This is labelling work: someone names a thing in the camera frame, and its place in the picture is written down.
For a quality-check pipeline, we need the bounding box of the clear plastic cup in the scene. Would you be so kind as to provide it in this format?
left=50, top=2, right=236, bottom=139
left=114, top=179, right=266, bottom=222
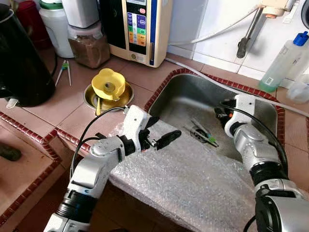
left=287, top=72, right=309, bottom=103

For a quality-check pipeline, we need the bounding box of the clear bottle with blue cap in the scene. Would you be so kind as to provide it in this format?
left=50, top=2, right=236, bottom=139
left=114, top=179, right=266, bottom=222
left=258, top=31, right=309, bottom=93

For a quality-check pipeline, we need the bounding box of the beige faucet with metal spout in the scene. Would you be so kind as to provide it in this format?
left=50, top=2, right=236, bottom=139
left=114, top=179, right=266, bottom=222
left=236, top=0, right=296, bottom=59

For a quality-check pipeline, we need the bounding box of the empty steel sink basin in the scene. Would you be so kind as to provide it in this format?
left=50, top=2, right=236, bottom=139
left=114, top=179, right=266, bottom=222
left=146, top=72, right=281, bottom=164

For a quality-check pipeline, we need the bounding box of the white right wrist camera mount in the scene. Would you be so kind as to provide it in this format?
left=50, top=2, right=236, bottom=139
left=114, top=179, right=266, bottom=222
left=231, top=94, right=257, bottom=130

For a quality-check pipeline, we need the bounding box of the white blender base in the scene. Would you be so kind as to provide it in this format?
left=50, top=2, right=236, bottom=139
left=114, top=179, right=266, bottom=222
left=61, top=0, right=100, bottom=29

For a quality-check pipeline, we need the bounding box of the dark green cucumber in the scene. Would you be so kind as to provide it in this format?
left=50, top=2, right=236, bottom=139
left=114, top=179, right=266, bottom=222
left=0, top=142, right=23, bottom=162

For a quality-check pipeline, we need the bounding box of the white canister with green lid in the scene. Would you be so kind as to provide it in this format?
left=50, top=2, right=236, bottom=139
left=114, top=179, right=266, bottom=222
left=38, top=0, right=74, bottom=59

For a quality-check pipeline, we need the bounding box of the small steel bowl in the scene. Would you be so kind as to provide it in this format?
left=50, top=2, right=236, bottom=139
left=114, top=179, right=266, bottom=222
left=83, top=80, right=135, bottom=112

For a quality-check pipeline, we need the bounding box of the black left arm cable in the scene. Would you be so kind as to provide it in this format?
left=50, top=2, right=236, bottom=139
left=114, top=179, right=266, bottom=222
left=70, top=106, right=128, bottom=180

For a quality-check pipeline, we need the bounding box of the black electric kettle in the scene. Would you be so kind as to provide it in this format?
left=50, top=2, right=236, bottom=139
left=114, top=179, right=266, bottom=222
left=0, top=4, right=56, bottom=108

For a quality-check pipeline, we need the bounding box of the clear jar of brown powder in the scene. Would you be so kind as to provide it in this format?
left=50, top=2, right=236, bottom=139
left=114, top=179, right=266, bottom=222
left=67, top=21, right=111, bottom=69

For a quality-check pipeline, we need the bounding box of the white hose to faucet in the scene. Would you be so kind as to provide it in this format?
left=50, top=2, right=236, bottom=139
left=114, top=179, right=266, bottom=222
left=168, top=6, right=264, bottom=47

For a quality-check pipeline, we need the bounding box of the clear bubble wrap sheet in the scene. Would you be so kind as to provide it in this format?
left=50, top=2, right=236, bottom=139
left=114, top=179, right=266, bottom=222
left=108, top=118, right=262, bottom=232

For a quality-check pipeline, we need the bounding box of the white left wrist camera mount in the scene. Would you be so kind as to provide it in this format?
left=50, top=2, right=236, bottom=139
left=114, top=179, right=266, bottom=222
left=123, top=104, right=152, bottom=153

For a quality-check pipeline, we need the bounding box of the black frying pan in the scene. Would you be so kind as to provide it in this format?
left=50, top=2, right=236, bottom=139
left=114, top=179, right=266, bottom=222
left=301, top=0, right=309, bottom=30

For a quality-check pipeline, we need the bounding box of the beige water ionizer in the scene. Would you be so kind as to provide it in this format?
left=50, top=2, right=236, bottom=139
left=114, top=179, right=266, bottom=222
left=98, top=0, right=173, bottom=68

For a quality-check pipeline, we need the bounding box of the red plastic container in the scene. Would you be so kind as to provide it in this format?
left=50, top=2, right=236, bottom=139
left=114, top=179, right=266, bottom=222
left=16, top=0, right=50, bottom=50

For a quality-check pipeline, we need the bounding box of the thin white drain hose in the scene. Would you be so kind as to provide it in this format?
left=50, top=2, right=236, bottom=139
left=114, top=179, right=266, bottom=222
left=165, top=57, right=309, bottom=118

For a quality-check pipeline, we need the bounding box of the gold spoon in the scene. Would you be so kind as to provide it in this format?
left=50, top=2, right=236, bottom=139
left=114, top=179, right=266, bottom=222
left=95, top=97, right=103, bottom=117

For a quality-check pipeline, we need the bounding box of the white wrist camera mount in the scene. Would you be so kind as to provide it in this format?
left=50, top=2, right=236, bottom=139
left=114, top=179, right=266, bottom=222
left=123, top=104, right=152, bottom=153
left=231, top=94, right=257, bottom=130

